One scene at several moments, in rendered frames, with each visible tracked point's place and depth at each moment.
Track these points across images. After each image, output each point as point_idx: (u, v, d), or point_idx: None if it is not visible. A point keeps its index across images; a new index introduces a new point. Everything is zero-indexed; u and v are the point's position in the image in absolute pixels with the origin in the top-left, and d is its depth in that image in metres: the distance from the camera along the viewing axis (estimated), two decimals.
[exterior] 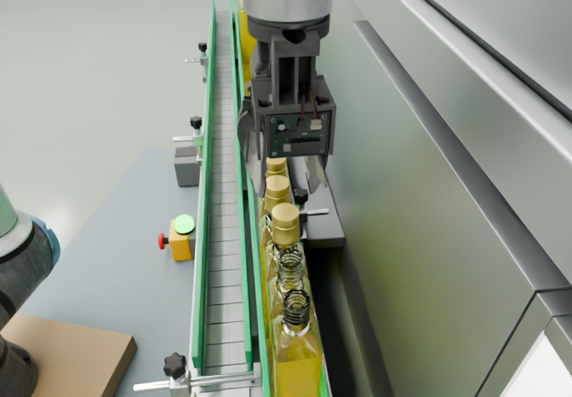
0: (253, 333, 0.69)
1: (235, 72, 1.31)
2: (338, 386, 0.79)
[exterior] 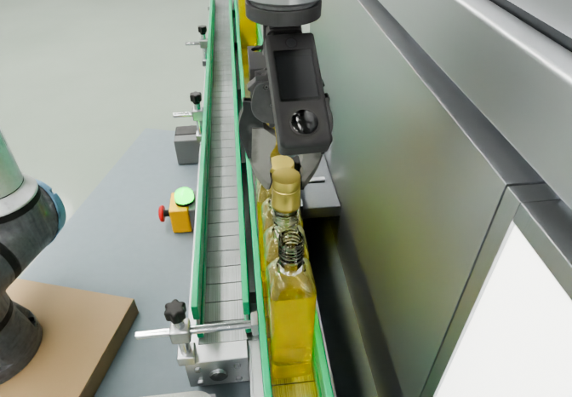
0: (250, 290, 0.71)
1: (234, 54, 1.34)
2: (334, 347, 0.81)
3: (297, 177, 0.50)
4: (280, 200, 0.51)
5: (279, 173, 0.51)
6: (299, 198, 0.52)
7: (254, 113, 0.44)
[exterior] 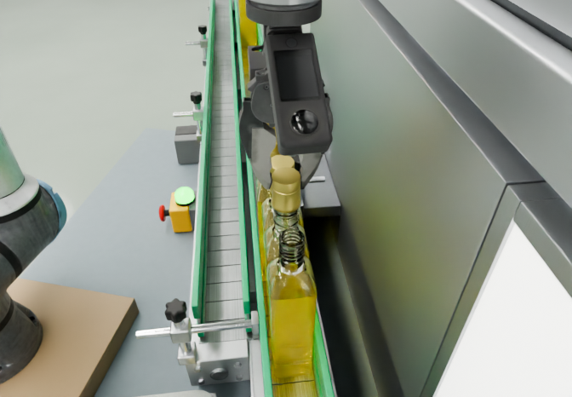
0: (250, 290, 0.72)
1: (234, 54, 1.34)
2: (334, 346, 0.81)
3: (297, 177, 0.50)
4: (280, 200, 0.51)
5: (279, 173, 0.51)
6: (299, 198, 0.52)
7: (254, 113, 0.44)
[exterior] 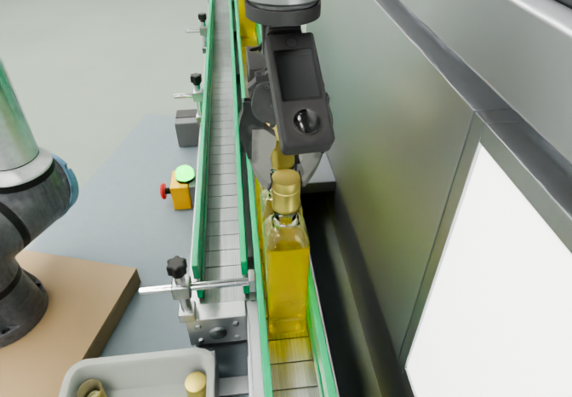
0: (248, 255, 0.75)
1: (233, 40, 1.37)
2: (328, 313, 0.84)
3: None
4: (275, 157, 0.54)
5: (274, 131, 0.54)
6: (293, 156, 0.55)
7: (254, 113, 0.44)
